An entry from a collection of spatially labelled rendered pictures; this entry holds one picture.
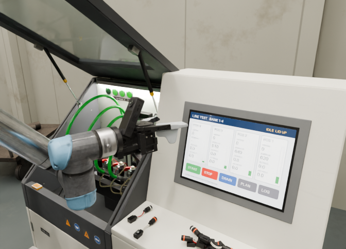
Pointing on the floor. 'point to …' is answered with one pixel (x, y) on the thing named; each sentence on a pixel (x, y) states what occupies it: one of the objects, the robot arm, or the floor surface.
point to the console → (312, 170)
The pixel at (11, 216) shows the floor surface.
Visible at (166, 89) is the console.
